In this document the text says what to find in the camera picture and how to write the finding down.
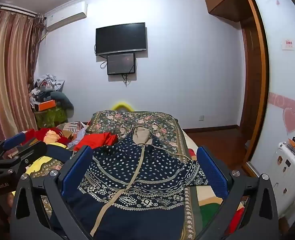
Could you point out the brown white striped cloth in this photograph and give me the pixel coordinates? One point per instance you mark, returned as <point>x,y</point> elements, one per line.
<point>73,128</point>

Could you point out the white air conditioner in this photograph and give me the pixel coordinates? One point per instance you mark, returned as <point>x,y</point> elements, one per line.
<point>66,15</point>

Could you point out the small black wall monitor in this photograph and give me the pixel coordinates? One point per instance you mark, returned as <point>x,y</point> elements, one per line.
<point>121,63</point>

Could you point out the large black wall television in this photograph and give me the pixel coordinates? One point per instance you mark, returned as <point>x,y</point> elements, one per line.
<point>121,38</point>

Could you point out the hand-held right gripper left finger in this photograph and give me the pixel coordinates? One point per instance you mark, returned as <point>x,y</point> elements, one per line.
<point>76,172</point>

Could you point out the white wall socket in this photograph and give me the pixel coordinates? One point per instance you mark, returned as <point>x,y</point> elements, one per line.
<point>201,117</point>

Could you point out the green patterned cabinet cover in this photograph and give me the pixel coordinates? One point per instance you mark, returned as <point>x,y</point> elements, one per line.
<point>51,117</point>

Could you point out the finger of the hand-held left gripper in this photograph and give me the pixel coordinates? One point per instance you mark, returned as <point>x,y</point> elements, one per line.
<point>33,151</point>
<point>13,140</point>

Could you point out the navy patterned hooded jacket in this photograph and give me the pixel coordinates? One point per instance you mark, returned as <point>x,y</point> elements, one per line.
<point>142,170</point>

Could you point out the red satin cloth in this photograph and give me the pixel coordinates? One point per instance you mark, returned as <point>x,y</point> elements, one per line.
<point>95,142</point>

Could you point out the red and cream fluffy garment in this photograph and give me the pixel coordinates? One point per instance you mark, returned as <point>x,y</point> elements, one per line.
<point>50,135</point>

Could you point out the dark green floral blanket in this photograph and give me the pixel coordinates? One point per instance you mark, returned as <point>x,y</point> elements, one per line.
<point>137,120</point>

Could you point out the pink paper note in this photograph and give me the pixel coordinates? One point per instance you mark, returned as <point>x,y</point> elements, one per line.
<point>288,44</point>

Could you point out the dark green cushion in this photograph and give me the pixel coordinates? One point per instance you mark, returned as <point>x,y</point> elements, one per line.
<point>63,101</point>

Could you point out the striped brown curtain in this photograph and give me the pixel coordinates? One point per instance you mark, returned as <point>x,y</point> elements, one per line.
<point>10,80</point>

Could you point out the colourful banded bed sheet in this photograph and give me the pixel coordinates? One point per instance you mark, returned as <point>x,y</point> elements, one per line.
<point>212,205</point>

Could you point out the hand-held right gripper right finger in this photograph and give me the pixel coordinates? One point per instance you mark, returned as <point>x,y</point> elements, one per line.
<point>212,172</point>

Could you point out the small orange box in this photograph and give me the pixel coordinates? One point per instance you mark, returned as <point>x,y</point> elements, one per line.
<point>293,143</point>

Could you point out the white door with pink hearts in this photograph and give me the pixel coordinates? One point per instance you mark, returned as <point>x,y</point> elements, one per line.
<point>285,75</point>

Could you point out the pile of mixed clothes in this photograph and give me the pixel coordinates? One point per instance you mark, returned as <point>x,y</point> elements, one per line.
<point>43,87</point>

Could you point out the white suitcase with stickers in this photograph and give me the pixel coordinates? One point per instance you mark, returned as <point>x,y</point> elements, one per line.
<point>285,177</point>

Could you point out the yellow cloth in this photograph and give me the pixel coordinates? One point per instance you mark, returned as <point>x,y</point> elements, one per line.
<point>45,162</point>

